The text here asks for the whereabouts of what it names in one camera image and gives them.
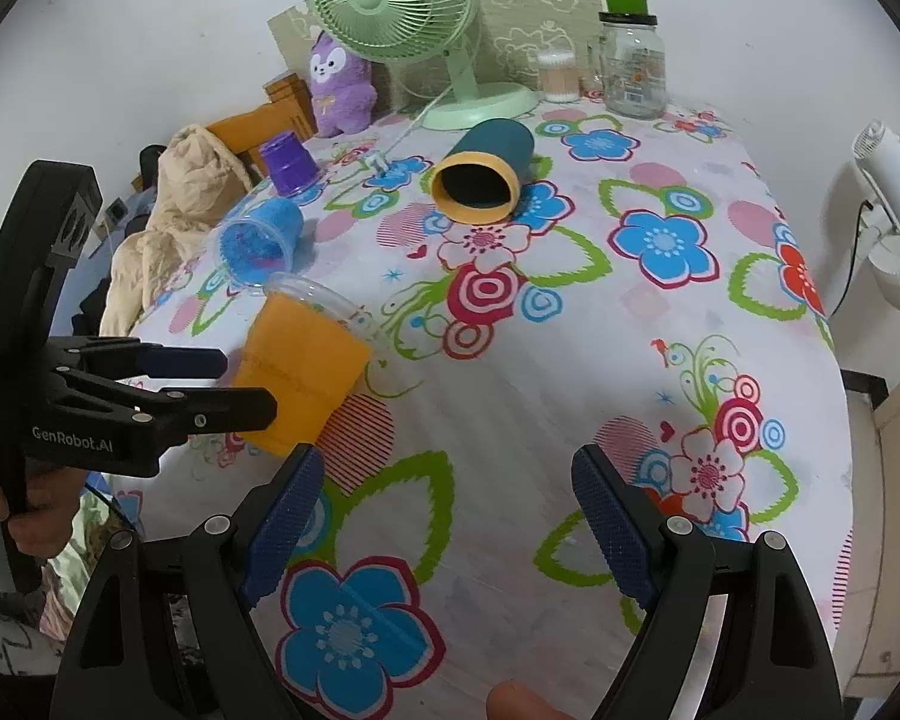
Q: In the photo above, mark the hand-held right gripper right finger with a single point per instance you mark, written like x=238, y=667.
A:
x=611, y=525

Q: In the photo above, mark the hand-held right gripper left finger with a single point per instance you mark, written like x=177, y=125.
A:
x=285, y=521

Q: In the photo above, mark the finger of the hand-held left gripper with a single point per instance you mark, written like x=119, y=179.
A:
x=184, y=362
x=225, y=411

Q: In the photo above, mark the orange plastic cup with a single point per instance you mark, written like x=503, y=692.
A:
x=300, y=367

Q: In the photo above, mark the blue plastic cup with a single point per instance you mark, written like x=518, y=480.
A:
x=270, y=229

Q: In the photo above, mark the purple plastic cup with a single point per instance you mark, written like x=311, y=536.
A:
x=291, y=161

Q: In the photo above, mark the teal cup with yellow rim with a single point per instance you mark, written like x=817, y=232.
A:
x=495, y=142

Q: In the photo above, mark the person's left hand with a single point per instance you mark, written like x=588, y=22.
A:
x=49, y=514

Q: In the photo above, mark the person's right hand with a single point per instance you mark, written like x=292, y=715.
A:
x=517, y=705

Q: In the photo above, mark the dark cloth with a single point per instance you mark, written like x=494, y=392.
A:
x=101, y=304

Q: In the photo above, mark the beige clothing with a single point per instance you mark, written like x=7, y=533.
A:
x=187, y=172

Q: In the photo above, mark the floral tablecloth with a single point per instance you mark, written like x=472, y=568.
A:
x=570, y=330

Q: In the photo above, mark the grey patterned cloth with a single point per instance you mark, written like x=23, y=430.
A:
x=7, y=637

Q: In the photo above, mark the wooden chair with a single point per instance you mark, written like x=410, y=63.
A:
x=270, y=120

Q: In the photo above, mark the purple plush toy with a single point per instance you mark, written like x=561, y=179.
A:
x=337, y=90

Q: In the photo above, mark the cotton swab container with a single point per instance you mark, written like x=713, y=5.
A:
x=559, y=79

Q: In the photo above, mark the white standing fan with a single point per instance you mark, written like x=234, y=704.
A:
x=892, y=165

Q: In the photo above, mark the glass jar with black lid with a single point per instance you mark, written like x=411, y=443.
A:
x=630, y=67

